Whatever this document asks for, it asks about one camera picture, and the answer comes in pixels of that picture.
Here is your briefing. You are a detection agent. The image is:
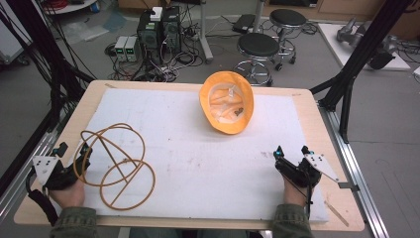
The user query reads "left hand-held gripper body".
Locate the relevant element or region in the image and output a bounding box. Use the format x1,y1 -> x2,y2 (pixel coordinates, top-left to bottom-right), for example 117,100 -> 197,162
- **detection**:
32,155 -> 83,191

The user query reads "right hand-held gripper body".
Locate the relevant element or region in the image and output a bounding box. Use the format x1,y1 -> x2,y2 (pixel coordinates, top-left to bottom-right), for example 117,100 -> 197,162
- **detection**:
279,153 -> 341,189

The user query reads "tan wire hat stand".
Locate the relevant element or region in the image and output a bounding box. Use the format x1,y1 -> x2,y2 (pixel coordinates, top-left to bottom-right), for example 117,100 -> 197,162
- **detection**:
72,122 -> 157,211

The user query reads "orange hard hat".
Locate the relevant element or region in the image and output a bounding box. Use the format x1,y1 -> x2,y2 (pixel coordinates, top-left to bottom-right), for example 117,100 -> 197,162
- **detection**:
198,70 -> 256,136

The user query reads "person's left hand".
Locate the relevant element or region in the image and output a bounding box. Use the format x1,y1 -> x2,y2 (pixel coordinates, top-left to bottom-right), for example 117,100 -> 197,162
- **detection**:
49,178 -> 86,209

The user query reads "person's right hand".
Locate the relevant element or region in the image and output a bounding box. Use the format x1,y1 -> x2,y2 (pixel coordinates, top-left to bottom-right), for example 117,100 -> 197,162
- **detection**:
282,177 -> 313,208

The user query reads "thin wooden stick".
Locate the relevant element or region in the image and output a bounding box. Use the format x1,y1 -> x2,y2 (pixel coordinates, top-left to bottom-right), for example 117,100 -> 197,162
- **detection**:
323,199 -> 351,228

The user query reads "white foam mat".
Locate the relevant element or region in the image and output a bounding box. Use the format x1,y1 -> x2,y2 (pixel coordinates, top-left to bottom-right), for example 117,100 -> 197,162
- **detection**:
67,87 -> 330,223

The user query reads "white floor board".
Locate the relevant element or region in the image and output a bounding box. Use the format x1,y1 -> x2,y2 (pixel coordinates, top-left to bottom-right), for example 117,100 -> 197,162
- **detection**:
317,22 -> 412,71

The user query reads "grey power supply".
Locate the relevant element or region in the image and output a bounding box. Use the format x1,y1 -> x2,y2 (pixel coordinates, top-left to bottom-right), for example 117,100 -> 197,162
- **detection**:
125,36 -> 141,62
114,35 -> 129,62

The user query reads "black round stool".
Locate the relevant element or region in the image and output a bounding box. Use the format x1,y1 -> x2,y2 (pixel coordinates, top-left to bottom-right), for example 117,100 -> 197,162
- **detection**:
268,8 -> 308,71
233,32 -> 281,88

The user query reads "clear plastic sheet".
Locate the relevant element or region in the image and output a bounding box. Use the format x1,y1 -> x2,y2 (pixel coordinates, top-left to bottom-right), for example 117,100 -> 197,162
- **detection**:
61,19 -> 111,43

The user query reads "black computer tower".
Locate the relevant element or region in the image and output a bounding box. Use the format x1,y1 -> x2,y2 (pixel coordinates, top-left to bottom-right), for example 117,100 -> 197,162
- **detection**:
160,6 -> 183,55
136,10 -> 163,64

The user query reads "flat black case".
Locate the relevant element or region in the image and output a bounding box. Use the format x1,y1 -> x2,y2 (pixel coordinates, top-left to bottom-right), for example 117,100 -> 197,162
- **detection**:
231,13 -> 256,35

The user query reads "grey metal table leg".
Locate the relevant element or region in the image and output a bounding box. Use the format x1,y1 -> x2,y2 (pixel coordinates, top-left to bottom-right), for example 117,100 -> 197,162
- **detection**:
197,0 -> 215,64

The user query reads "white box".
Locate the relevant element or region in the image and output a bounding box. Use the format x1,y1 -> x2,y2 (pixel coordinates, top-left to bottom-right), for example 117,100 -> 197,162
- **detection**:
150,6 -> 163,23

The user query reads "thin black cable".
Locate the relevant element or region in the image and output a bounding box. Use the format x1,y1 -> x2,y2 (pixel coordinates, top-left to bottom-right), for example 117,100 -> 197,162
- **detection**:
306,184 -> 314,217

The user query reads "aluminium rail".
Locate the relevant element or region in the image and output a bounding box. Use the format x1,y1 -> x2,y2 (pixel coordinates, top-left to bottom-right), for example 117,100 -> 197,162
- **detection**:
0,108 -> 77,223
317,101 -> 391,238

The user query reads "thick black sleeved cable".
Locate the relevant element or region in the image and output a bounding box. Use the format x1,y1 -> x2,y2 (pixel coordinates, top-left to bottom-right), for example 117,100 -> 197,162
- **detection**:
25,167 -> 59,228

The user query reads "grey metal bracket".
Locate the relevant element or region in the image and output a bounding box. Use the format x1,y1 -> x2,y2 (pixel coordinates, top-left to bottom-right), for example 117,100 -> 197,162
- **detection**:
338,181 -> 361,192

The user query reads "black metal frame stand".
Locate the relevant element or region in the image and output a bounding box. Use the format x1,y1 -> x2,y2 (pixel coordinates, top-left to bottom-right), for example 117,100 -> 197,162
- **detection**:
309,0 -> 416,144
0,0 -> 96,196

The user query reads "tangle of floor cables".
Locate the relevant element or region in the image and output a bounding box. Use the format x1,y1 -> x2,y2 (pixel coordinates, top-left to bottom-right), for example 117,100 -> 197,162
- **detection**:
104,13 -> 207,83

